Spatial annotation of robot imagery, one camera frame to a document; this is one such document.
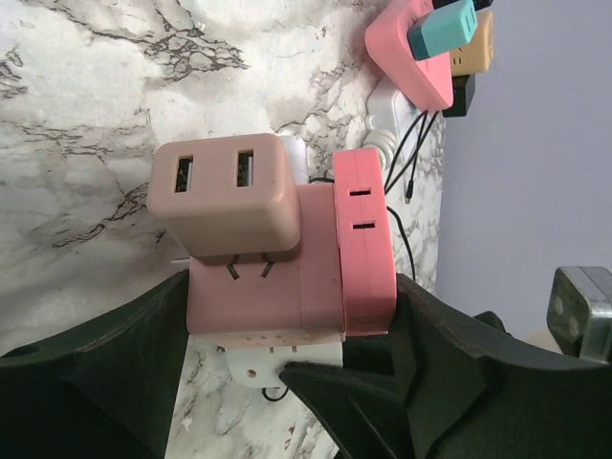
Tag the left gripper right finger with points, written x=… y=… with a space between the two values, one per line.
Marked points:
x=441 y=384

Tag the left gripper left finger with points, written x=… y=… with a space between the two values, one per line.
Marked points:
x=103 y=389

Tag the pink square plug adapter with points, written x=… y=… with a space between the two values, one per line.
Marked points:
x=368 y=273

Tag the white plug adapter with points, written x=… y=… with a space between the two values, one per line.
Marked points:
x=261 y=367

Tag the pink cube socket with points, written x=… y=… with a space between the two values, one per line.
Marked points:
x=288 y=303

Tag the beige pink USB charger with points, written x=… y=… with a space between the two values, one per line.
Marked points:
x=230 y=198

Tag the orange tan plug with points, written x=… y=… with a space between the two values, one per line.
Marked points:
x=476 y=57

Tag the teal charger plug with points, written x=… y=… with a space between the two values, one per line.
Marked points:
x=443 y=30

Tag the white power strip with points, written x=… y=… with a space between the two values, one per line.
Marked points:
x=388 y=110

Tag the large black adapter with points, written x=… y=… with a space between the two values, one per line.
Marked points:
x=463 y=93

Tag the pink triangular power strip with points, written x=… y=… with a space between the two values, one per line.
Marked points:
x=426 y=83

